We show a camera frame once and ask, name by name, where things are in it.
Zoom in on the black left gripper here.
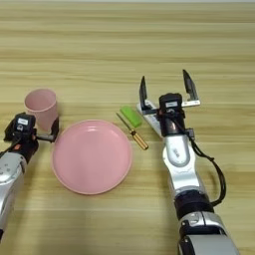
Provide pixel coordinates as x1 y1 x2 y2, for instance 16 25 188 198
3 117 61 149

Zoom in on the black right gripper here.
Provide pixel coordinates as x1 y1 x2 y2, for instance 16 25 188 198
138 69 201 136

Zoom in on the pink plastic cup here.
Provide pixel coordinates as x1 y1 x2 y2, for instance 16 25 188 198
24 88 60 132

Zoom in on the green rectangular block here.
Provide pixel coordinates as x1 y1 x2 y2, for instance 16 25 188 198
120 105 143 128

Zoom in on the pink round plate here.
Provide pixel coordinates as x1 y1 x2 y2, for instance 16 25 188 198
51 119 134 196

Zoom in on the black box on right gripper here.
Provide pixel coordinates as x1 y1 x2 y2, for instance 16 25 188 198
158 93 184 114

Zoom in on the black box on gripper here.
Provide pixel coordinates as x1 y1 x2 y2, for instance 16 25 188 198
158 93 184 114
13 113 37 134

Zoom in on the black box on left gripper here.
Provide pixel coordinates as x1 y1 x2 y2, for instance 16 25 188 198
13 113 37 134

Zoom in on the screwdriver with amber handle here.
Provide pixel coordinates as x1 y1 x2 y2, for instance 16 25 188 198
116 112 149 151

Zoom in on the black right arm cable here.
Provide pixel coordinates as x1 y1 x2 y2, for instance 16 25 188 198
170 111 227 207

